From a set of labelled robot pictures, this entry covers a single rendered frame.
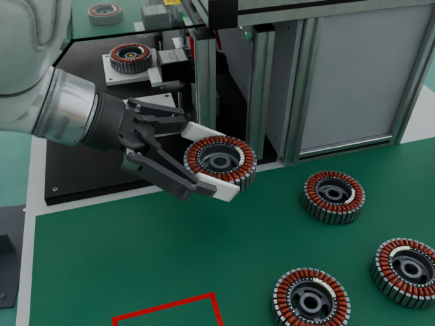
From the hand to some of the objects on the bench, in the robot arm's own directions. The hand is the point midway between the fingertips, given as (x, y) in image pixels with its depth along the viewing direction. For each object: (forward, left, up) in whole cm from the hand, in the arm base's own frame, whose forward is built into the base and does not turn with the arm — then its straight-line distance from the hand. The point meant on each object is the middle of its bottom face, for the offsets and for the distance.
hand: (217, 163), depth 63 cm
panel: (+12, +47, -16) cm, 51 cm away
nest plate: (-14, +56, -19) cm, 60 cm away
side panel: (+31, +16, -16) cm, 38 cm away
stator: (+24, +2, -15) cm, 28 cm away
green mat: (+18, -17, -14) cm, 29 cm away
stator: (+30, -15, -14) cm, 36 cm away
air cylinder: (0, +58, -18) cm, 60 cm away
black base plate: (-11, +44, -20) cm, 49 cm away
